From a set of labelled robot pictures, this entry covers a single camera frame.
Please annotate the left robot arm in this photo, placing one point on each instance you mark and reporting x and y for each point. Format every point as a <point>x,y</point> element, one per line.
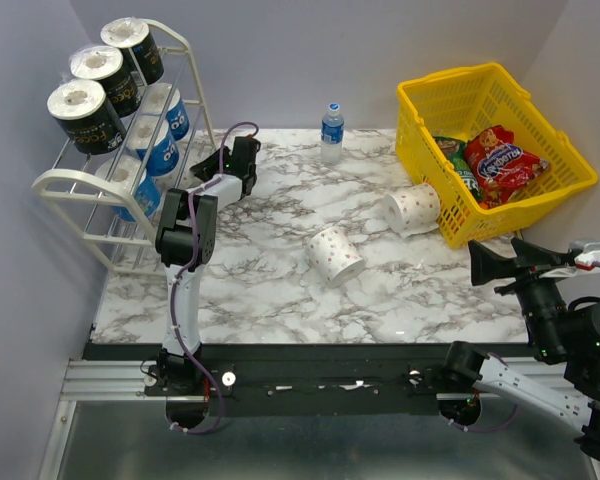
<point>185,242</point>

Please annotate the yellow plastic shopping basket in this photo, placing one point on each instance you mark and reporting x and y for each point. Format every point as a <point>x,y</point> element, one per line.
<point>460,103</point>

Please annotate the floral roll in centre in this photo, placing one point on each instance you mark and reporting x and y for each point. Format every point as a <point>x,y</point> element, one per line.
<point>334,257</point>

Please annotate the red snack bag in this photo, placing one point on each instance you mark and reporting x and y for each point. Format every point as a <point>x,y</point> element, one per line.
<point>501,168</point>

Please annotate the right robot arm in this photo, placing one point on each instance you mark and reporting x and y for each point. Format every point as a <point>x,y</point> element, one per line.
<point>559,333</point>

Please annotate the floral roll near basket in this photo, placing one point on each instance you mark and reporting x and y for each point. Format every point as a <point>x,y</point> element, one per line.
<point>411,211</point>

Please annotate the black roll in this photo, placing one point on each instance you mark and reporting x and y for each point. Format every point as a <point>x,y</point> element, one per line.
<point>105,65</point>
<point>86,115</point>
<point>132,36</point>

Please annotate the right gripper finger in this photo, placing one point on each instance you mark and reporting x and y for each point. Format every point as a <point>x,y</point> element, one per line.
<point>487,265</point>
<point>533,257</point>

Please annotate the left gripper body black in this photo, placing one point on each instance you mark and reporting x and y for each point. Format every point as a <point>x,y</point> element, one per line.
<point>226,158</point>

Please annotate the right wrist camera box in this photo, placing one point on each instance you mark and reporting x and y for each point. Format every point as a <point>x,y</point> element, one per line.
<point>585,261</point>

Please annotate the clear water bottle blue label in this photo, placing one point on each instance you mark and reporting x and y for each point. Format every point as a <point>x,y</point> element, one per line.
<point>332,132</point>

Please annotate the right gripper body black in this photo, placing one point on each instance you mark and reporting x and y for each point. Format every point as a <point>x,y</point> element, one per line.
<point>541,304</point>

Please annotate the blue sea monsters roll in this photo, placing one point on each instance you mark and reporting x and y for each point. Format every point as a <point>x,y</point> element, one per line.
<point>156,96</point>

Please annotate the white metal shelf rack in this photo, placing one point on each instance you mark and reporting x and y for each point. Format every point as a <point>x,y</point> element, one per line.
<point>135,116</point>

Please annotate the green snack bag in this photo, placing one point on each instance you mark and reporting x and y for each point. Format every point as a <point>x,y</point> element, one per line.
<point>453,150</point>

